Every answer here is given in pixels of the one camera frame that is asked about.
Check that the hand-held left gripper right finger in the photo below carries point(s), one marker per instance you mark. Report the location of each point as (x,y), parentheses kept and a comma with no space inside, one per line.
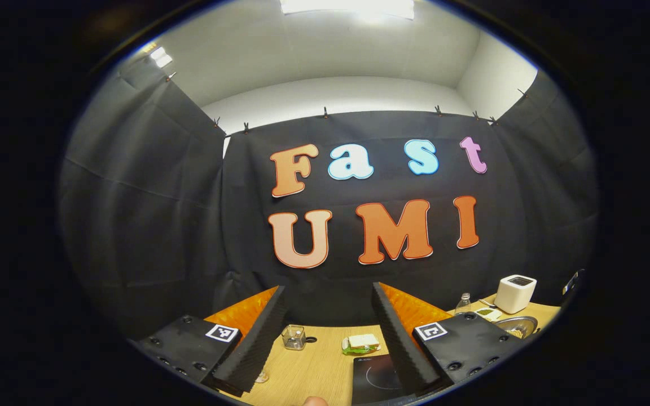
(401,349)

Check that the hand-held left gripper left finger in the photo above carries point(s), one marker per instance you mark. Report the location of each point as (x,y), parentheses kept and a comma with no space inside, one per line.
(263,344)

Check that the black induction cooktop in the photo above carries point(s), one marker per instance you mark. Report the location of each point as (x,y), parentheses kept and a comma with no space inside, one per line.
(370,378)

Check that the heap of yellow soybeans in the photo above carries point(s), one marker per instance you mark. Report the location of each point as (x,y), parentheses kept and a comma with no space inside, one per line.
(517,333)

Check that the sandwich with lettuce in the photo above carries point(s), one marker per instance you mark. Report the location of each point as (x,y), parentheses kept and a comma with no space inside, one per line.
(361,343)

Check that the clear plastic water bottle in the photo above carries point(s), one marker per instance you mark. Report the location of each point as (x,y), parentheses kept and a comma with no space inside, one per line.
(462,304)

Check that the divided dish of beans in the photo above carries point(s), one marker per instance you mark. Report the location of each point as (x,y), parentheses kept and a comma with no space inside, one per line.
(486,312)

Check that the white toaster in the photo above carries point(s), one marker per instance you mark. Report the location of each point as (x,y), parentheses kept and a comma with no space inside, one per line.
(514,296)

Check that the black backdrop cloth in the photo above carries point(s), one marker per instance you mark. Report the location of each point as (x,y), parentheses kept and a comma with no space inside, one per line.
(161,225)

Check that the ceiling light panel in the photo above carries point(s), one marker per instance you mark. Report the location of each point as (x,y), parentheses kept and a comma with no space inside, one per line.
(347,7)

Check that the black camera stand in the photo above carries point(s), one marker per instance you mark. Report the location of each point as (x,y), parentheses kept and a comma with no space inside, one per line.
(572,282)

